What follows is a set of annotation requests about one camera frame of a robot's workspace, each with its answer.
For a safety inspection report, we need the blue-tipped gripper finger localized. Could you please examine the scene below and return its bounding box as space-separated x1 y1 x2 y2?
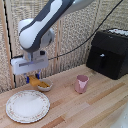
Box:
35 71 42 80
25 75 31 84

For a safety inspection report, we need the small white bowl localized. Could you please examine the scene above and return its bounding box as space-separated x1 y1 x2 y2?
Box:
36 78 54 93

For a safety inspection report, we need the black toaster box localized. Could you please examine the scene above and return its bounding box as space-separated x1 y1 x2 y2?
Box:
85 28 128 81

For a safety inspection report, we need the pink plastic cup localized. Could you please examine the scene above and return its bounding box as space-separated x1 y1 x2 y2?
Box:
74 74 90 94

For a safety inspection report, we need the golden bread piece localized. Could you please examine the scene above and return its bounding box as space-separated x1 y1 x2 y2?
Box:
28 75 40 87

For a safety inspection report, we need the black cable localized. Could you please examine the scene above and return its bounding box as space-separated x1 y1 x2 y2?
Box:
48 0 125 62

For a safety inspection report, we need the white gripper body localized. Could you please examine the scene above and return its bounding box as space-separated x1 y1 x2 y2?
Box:
10 50 50 76

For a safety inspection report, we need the yellow food in bowl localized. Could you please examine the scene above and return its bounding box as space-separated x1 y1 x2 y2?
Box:
37 81 51 90

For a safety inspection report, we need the white patterned plate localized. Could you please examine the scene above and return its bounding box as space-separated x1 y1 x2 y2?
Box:
5 89 51 124

